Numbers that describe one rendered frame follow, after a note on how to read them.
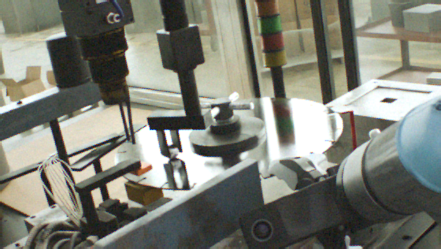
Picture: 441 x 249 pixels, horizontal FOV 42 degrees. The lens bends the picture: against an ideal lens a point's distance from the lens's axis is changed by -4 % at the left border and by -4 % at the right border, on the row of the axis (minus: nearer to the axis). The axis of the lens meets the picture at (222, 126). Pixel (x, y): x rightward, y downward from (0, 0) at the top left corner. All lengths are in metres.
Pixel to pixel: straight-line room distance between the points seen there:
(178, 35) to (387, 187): 0.36
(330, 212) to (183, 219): 0.14
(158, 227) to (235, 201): 0.10
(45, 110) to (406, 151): 0.61
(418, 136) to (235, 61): 1.07
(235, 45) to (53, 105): 0.64
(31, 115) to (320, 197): 0.49
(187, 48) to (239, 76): 0.74
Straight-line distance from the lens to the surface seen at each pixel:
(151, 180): 0.76
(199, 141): 0.82
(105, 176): 0.72
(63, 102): 0.92
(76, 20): 0.69
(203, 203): 0.59
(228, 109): 0.83
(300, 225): 0.57
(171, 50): 0.73
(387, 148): 0.46
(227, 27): 1.44
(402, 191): 0.46
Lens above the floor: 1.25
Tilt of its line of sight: 19 degrees down
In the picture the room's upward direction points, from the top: 10 degrees counter-clockwise
